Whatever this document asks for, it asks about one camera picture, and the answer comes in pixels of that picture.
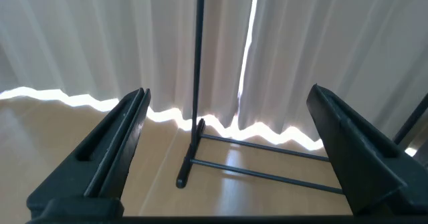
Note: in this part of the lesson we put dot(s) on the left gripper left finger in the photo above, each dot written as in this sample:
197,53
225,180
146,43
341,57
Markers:
67,180

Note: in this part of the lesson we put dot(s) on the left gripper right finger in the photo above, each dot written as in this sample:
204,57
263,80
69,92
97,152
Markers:
361,170

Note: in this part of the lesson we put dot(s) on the black clothes rack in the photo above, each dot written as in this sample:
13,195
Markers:
197,50

